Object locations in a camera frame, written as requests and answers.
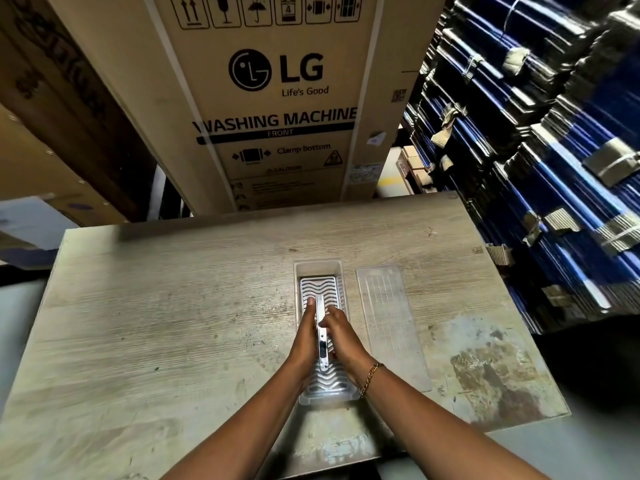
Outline pale yellow box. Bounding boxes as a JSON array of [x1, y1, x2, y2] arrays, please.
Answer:
[[375, 147, 407, 196]]

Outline clear plastic tray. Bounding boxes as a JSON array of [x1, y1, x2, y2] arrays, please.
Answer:
[[292, 259, 362, 407]]

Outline gold chain bracelet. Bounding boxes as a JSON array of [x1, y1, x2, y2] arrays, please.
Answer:
[[358, 362, 386, 399]]

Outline clear plastic lid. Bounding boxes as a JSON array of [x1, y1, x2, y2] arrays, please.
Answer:
[[355, 265, 434, 394]]

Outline light brown cardboard box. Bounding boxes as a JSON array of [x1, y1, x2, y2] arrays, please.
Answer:
[[0, 102, 127, 228]]

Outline person's left forearm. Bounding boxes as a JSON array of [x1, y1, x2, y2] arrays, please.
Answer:
[[159, 364, 312, 480]]

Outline small brown cardboard boxes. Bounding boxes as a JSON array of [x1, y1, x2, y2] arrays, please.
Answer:
[[397, 145, 437, 195]]

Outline white wavy tray insert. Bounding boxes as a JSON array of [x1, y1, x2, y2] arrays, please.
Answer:
[[298, 276, 354, 398]]

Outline person's right forearm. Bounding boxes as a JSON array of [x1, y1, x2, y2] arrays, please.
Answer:
[[350, 364, 551, 480]]

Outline dark brown cardboard box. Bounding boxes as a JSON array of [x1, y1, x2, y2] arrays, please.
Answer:
[[0, 0, 159, 223]]

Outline stacks of blue flattened cartons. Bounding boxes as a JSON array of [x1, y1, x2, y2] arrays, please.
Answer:
[[400, 0, 640, 336]]

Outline large printed cardboard carton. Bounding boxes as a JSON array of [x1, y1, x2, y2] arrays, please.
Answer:
[[42, 0, 449, 218]]

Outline person's left hand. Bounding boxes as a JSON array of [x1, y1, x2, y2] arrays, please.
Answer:
[[286, 296, 321, 381]]

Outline person's right hand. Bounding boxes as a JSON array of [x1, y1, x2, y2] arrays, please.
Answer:
[[320, 306, 374, 390]]

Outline white metal strip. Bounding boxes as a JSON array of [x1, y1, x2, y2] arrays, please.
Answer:
[[314, 294, 332, 372]]

